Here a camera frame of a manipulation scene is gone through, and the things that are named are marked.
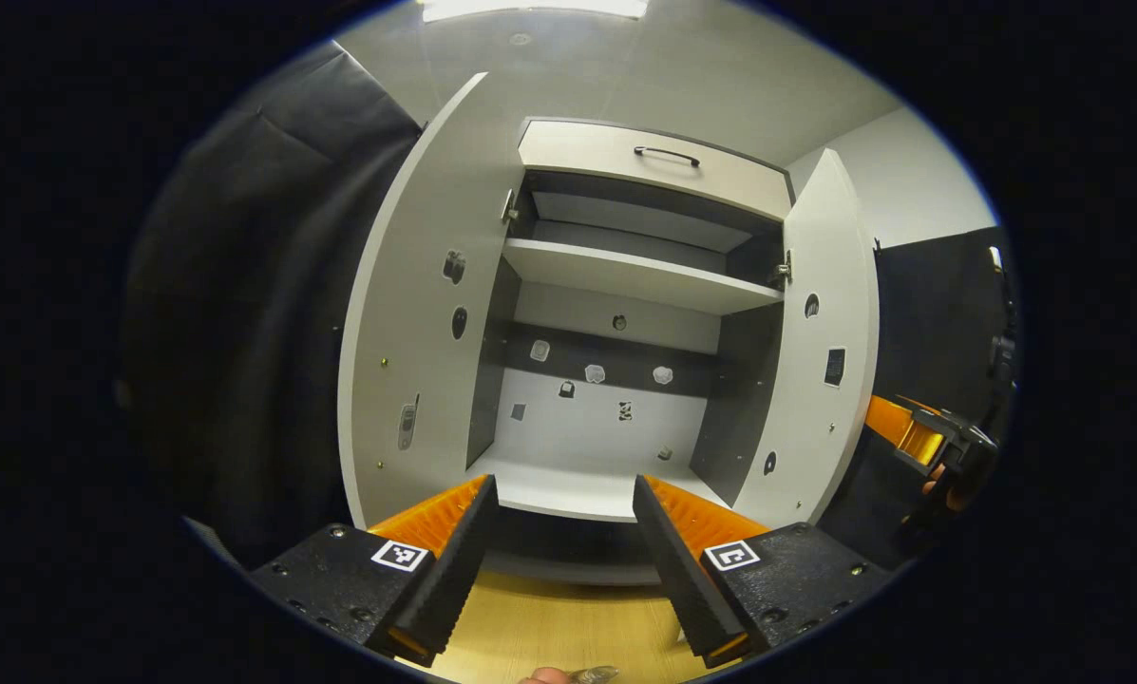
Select grey cabinet drawer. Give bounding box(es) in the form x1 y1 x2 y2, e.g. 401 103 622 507
518 120 794 221

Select grey cabinet door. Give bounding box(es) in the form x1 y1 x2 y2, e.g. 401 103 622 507
337 72 529 531
731 147 881 529

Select black backdrop cloth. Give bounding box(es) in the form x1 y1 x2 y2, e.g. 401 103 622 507
117 43 1023 573

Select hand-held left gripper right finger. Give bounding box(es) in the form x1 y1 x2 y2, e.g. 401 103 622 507
633 475 892 668

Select ceiling light panel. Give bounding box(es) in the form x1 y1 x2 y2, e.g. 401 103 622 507
421 0 650 22

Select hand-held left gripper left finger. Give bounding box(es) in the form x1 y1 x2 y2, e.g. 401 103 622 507
250 475 500 666

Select white cabinet shelf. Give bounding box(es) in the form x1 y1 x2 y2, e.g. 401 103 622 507
502 237 786 316

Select black drawer handle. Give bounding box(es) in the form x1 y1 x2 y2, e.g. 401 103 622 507
634 145 702 169

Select grey cabinet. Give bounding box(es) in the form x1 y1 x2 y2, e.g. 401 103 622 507
464 116 797 585

